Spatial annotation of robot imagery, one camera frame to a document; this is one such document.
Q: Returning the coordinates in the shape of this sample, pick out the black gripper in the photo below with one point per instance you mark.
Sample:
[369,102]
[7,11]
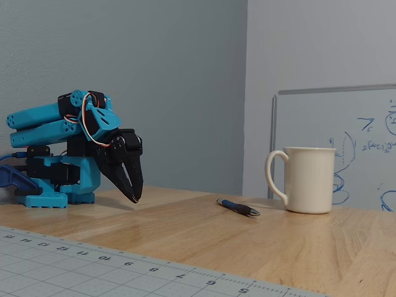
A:
[121,152]

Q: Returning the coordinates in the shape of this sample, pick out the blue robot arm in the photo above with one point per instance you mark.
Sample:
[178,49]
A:
[34,116]

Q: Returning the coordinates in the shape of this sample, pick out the grey backdrop panel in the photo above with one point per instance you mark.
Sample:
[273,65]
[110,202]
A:
[154,77]

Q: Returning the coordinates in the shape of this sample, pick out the blue black pen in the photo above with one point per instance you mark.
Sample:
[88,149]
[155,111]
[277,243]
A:
[236,207]

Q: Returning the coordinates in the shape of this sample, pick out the dark blue table clamp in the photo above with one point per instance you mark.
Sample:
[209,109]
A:
[15,181]

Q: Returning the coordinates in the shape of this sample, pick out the cream ceramic mug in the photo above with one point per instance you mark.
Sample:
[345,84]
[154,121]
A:
[309,179]

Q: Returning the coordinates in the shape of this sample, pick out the whiteboard with blue drawings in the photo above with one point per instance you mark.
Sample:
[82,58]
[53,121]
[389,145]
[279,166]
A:
[309,123]

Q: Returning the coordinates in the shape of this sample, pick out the grey cutting mat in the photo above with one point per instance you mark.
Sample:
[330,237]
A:
[62,272]

